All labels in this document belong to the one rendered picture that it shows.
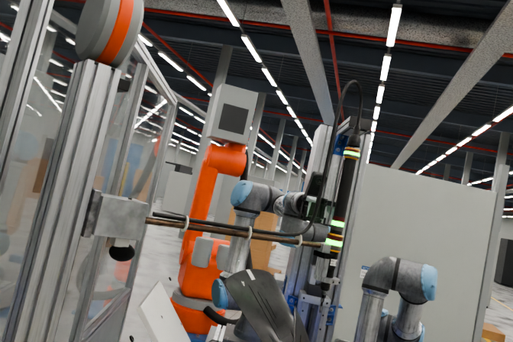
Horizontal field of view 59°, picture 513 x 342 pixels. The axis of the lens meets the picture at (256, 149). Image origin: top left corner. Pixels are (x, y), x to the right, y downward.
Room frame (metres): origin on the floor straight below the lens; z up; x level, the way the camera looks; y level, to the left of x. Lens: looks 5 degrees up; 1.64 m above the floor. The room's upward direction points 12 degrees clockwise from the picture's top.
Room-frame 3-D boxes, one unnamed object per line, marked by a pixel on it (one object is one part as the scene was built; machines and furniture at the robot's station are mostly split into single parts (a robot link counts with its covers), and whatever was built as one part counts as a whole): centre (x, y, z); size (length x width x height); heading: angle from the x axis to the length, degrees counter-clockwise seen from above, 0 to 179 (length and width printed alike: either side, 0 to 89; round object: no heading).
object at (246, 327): (2.00, -0.15, 1.09); 0.15 x 0.15 x 0.10
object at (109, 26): (0.80, 0.31, 1.88); 0.17 x 0.15 x 0.16; 2
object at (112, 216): (0.86, 0.24, 1.54); 0.10 x 0.07 x 0.08; 127
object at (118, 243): (0.88, 0.21, 1.48); 0.05 x 0.04 x 0.05; 127
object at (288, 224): (1.61, -0.19, 1.54); 0.11 x 0.08 x 0.11; 115
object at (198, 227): (1.05, -0.02, 1.54); 0.54 x 0.01 x 0.01; 127
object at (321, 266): (1.23, -0.25, 1.50); 0.09 x 0.07 x 0.10; 127
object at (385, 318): (1.98, -0.65, 1.20); 0.13 x 0.12 x 0.14; 69
